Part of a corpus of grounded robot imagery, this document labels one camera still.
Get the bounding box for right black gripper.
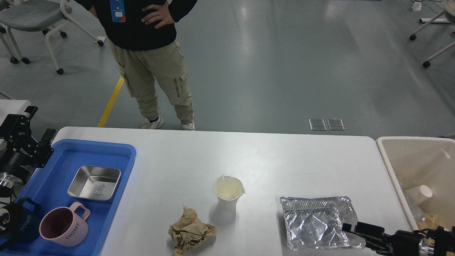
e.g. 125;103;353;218
342;222;427;256

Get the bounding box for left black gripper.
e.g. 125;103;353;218
0;106;56;188

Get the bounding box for aluminium foil container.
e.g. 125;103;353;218
280;196;366;251

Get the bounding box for square stainless steel dish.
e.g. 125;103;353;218
67;165;121;201

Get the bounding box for dark teal HOME mug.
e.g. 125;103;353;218
0;197;41;250

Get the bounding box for pink HOME mug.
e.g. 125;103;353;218
39;202;91;247

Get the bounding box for white paper cup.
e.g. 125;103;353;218
214;175;245;210

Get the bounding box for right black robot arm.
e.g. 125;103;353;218
342;222;455;256

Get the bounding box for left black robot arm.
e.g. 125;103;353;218
1;106;56;240

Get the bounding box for person's right hand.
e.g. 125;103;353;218
89;5;98;19

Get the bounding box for person's left hand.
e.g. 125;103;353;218
141;2;175;29

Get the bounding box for white side table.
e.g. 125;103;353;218
0;99;31;121

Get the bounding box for blue plastic tray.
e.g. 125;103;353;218
1;139;136;256

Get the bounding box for brown paper in bin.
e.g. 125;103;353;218
414;213;442;237

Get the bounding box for white cup in bin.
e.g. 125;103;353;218
405;185;433;205

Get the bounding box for white plastic bin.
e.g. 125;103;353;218
376;137;455;230

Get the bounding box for grey office chair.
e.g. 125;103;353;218
0;0;104;75

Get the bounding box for silver floor plate right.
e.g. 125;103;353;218
327;118;346;131

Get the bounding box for silver floor plate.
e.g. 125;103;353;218
327;118;346;131
309;118;327;131

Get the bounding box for silver floor plate left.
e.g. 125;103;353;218
309;118;327;131

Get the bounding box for person in black sweater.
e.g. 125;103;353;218
78;0;197;131

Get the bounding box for blue ID badge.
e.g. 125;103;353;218
109;0;126;23

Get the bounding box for crumpled brown paper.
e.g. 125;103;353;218
168;206;218;256

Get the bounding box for white chair base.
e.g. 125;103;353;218
409;0;455;68

